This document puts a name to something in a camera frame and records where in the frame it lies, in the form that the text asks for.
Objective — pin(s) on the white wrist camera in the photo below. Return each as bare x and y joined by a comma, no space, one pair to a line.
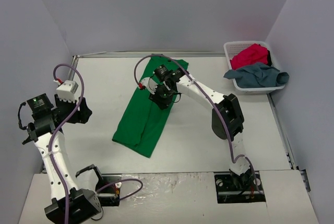
66,91
149,84

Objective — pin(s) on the grey-blue t shirt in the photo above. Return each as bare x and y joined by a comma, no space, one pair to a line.
258,75

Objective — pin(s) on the green t shirt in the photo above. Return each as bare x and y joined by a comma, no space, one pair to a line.
142,124

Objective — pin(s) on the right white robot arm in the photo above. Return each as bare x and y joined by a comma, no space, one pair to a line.
226,115

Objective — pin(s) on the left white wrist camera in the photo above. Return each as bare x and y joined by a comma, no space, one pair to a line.
66,91

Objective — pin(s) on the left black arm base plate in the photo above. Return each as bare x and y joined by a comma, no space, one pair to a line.
110,196

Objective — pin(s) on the pink-red t shirt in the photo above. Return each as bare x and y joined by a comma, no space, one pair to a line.
249,56

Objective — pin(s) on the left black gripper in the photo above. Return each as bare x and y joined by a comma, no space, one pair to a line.
72,109

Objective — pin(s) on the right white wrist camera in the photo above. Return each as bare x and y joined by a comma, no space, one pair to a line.
149,84

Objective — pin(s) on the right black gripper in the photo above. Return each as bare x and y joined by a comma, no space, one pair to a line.
160,99

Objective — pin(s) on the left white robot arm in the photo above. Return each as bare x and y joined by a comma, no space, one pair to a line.
73,194

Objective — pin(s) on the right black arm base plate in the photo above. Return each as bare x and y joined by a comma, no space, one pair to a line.
232,189

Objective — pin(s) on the white perforated plastic basket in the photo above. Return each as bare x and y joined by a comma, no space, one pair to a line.
233,48

